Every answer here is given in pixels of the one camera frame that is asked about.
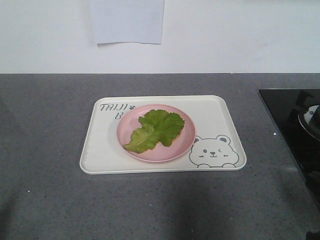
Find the green lettuce leaf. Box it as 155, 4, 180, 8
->
123, 109, 185, 154

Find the cream bear serving tray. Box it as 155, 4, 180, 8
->
79, 95, 247, 175

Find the pink round plate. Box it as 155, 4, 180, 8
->
116, 104, 196, 163

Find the black pan on stove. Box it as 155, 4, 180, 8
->
298, 105, 320, 141

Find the white paper sheet on wall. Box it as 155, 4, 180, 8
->
88, 0, 165, 44

